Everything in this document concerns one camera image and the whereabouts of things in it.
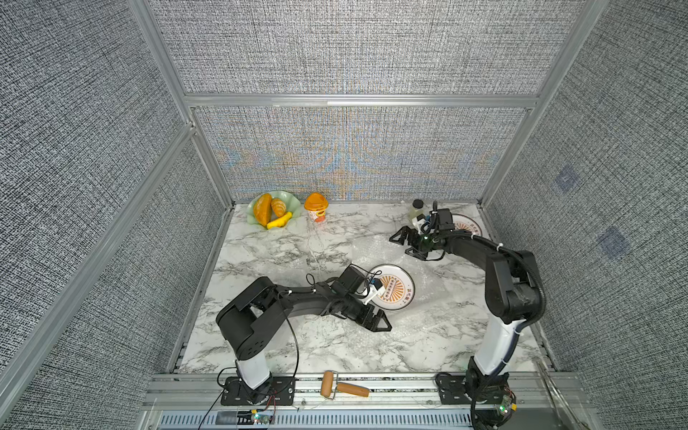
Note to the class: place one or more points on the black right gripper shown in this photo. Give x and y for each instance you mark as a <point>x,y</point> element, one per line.
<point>404,231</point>

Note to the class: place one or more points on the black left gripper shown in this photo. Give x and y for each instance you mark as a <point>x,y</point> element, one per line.
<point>374,321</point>

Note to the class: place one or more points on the bubble-wrapped plate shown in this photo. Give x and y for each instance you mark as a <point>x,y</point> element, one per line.
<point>395,288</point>

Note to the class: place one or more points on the orange sunburst dinner plate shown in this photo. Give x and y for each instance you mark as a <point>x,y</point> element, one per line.
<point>463,222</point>

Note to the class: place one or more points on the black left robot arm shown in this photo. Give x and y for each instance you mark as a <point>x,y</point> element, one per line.
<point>250,321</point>

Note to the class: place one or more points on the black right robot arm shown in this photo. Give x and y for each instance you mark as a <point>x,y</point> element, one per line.
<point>514,297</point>

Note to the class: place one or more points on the small bottle with black cap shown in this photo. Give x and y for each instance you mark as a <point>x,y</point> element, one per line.
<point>417,209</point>

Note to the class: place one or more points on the wooden roller tool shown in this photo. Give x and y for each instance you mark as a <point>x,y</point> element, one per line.
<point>331,386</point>

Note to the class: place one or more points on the orange lidded snack cup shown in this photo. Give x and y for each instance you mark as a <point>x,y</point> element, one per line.
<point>316,206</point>

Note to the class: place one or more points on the yellow banana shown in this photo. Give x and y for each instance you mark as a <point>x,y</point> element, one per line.
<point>280,222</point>

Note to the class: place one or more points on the small brown croissant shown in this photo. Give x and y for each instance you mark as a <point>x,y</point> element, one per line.
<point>279,208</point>

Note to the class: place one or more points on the green leaf-shaped bowl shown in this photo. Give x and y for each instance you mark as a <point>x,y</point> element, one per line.
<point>293,205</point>

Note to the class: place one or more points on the large orange bread loaf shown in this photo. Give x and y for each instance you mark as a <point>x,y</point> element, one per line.
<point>262,209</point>

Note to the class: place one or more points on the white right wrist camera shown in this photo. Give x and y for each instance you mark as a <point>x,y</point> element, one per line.
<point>437,221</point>

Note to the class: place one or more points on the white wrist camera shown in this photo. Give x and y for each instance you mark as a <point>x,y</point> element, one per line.
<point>359,283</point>
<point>437,221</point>

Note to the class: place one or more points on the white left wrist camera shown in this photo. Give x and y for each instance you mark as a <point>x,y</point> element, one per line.
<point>359,283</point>

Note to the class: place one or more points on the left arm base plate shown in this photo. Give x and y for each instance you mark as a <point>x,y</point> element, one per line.
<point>279,390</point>

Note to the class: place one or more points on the aluminium front rail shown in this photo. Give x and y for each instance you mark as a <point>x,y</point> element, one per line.
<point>534,400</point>

